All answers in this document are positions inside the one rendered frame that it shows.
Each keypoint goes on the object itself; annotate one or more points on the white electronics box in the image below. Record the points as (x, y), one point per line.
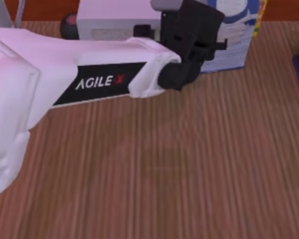
(109, 15)

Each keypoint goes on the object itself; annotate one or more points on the blue and white printed carton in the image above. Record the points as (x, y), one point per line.
(236, 32)

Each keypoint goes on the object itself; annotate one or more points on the black cylinder with red top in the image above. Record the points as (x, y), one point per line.
(69, 26)

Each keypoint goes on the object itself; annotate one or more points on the white stand legs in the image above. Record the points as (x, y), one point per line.
(2, 12)

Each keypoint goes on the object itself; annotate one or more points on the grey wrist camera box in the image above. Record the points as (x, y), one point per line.
(164, 4)

